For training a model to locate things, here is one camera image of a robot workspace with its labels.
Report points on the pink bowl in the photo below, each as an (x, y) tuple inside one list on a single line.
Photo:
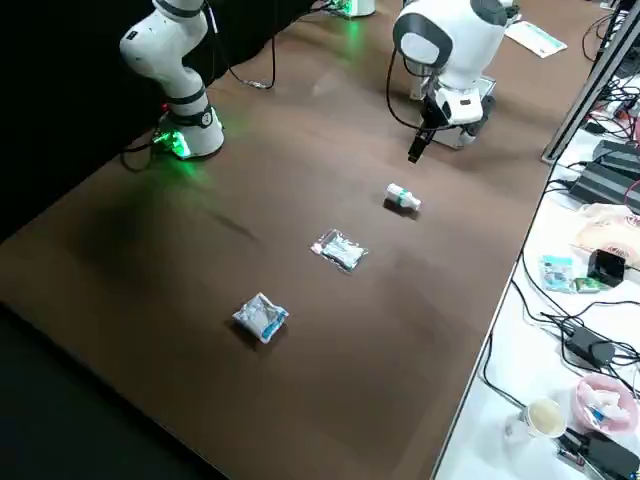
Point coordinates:
[(605, 405)]

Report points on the wide white blue packet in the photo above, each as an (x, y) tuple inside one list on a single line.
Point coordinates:
[(535, 36)]

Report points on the paper cup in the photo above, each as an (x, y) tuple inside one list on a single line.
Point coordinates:
[(542, 420)]

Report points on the beige plastic bag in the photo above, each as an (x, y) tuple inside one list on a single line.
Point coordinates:
[(610, 230)]

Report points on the black power adapter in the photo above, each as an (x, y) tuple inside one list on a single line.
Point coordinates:
[(590, 346)]

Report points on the white blue gauze packet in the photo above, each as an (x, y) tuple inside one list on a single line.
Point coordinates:
[(260, 317)]

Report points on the small black cube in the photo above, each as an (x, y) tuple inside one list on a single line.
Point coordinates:
[(606, 267)]

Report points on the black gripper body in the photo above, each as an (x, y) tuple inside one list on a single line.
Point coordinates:
[(432, 112)]

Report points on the white disinfectant bottle green label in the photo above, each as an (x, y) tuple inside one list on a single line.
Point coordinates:
[(402, 196)]

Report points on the small teal packet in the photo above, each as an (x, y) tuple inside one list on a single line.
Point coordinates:
[(556, 274)]

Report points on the clear bandage packet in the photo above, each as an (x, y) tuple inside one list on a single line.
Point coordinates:
[(340, 250)]

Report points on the flat black device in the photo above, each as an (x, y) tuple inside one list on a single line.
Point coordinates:
[(607, 457)]

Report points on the aluminium profile post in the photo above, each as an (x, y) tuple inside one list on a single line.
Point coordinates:
[(590, 80)]

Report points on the small green packet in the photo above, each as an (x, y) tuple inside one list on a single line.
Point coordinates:
[(586, 285)]

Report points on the black power supply brick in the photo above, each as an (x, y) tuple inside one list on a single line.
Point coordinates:
[(617, 155), (605, 185)]

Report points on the aluminium first-aid case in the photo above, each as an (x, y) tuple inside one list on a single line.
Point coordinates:
[(450, 140)]

